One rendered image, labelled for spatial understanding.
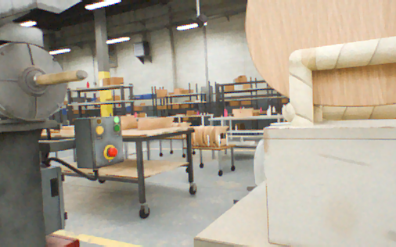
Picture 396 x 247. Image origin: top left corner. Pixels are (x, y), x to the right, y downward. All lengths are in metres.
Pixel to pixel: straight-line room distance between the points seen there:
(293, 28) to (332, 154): 0.19
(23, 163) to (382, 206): 1.15
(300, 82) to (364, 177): 0.15
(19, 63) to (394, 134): 1.02
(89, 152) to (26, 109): 0.28
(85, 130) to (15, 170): 0.26
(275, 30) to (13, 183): 1.06
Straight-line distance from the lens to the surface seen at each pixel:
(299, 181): 0.43
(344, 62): 0.42
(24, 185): 1.30
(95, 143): 1.24
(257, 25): 0.49
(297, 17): 0.48
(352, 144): 0.41
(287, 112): 0.43
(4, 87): 1.09
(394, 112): 0.58
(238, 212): 0.60
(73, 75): 0.96
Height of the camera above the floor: 1.14
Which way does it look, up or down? 3 degrees down
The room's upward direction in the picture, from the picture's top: 3 degrees counter-clockwise
